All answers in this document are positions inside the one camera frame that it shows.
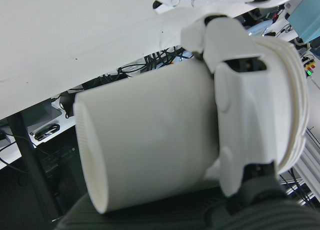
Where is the white grey right robot hand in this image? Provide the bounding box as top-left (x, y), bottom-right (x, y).
top-left (53, 0), bottom-right (320, 230)

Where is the white cylindrical plastic container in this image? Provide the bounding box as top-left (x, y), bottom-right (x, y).
top-left (73, 38), bottom-right (310, 215)

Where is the device with green light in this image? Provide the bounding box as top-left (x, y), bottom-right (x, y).
top-left (301, 55), bottom-right (318, 77)

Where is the light blue teach pendant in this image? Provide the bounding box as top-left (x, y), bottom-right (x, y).
top-left (246, 13), bottom-right (282, 37)

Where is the light blue plastic box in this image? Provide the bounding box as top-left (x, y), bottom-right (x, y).
top-left (286, 0), bottom-right (320, 43)

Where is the black computer case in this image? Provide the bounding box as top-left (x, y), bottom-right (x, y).
top-left (37, 143), bottom-right (87, 217)

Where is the black glossy device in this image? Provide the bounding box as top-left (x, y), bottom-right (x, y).
top-left (33, 123), bottom-right (61, 142)

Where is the black table leg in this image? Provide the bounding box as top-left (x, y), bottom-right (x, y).
top-left (6, 113), bottom-right (62, 223)

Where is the aluminium frame profile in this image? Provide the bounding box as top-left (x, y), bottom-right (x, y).
top-left (291, 126), bottom-right (320, 207)

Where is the black cable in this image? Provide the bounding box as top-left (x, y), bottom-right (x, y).
top-left (58, 89), bottom-right (77, 119)
top-left (117, 46), bottom-right (198, 78)

